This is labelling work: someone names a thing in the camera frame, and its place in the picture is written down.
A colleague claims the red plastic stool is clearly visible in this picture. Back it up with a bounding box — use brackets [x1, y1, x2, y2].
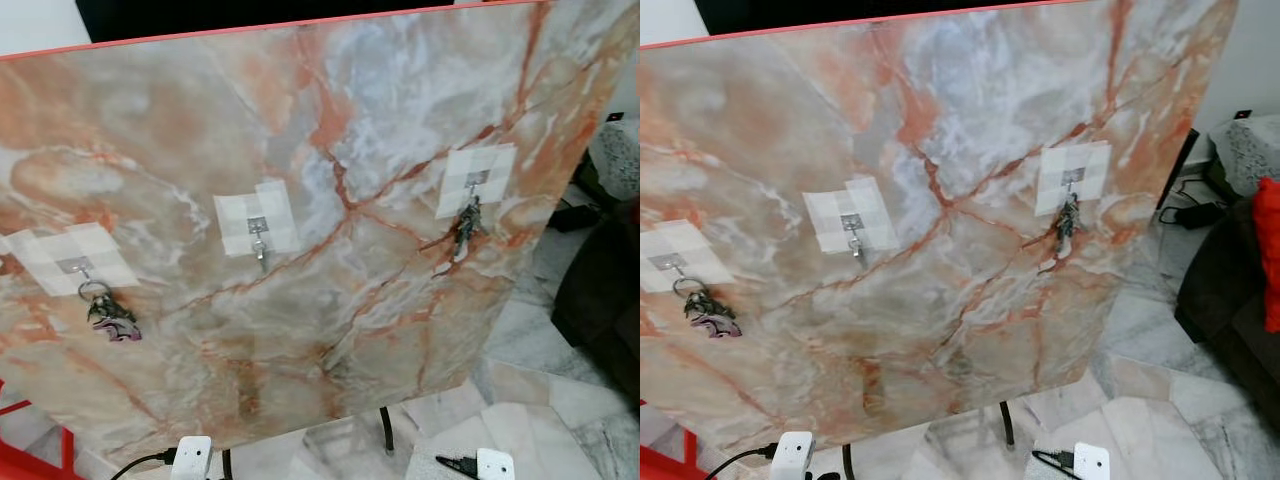
[640, 445, 691, 480]
[0, 380, 81, 480]

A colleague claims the dark fabric sofa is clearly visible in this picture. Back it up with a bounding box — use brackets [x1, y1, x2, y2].
[550, 200, 641, 401]
[1175, 195, 1280, 401]

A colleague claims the red pillow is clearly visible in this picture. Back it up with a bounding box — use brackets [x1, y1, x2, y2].
[1255, 177, 1280, 334]

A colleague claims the grey speckled cushion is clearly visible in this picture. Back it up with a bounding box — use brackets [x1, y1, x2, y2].
[1210, 115, 1280, 199]
[585, 118, 641, 201]

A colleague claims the black television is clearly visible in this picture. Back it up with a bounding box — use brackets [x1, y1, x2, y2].
[695, 0, 1071, 36]
[75, 0, 456, 43]

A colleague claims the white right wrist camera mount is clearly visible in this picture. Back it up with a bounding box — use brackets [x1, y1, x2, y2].
[1072, 443, 1111, 480]
[476, 448, 516, 480]

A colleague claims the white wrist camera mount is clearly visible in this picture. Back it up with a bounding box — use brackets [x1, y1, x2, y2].
[1072, 443, 1111, 480]
[170, 436, 213, 480]
[476, 448, 516, 480]
[778, 431, 816, 480]

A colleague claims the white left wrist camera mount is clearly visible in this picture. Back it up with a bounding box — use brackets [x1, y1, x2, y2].
[778, 431, 816, 480]
[170, 436, 213, 480]

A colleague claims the silver adhesive wall hook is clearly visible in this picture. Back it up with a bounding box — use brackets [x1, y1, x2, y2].
[0, 222, 141, 299]
[437, 143, 518, 221]
[803, 176, 886, 256]
[1035, 140, 1113, 217]
[640, 218, 736, 294]
[213, 180, 301, 273]

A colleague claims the purple black charm keychain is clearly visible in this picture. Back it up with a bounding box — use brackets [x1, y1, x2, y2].
[78, 280, 143, 343]
[672, 277, 743, 341]

